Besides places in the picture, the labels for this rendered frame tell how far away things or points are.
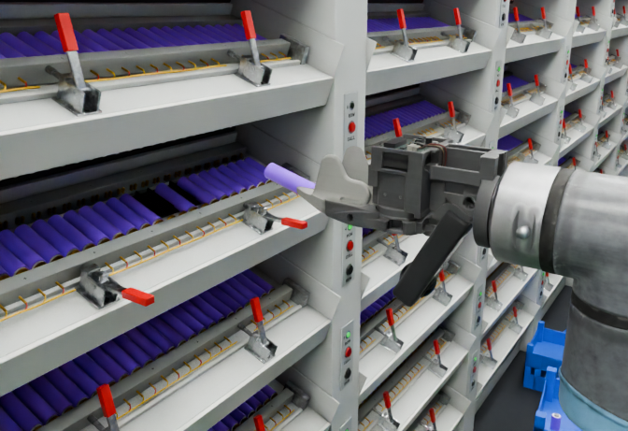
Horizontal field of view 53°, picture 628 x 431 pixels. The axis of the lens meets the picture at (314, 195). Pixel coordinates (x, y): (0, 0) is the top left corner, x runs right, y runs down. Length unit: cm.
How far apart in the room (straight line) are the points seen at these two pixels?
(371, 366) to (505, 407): 100
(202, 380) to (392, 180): 44
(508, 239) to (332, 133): 48
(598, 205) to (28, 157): 48
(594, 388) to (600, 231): 13
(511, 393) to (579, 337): 177
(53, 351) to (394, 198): 36
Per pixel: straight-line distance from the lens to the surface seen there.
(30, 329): 67
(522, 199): 54
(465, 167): 59
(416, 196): 58
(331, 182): 63
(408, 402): 158
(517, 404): 229
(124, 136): 68
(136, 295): 66
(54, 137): 62
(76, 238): 76
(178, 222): 81
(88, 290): 71
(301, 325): 104
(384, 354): 136
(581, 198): 54
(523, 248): 55
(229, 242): 84
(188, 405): 88
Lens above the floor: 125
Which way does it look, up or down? 17 degrees down
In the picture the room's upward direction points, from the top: straight up
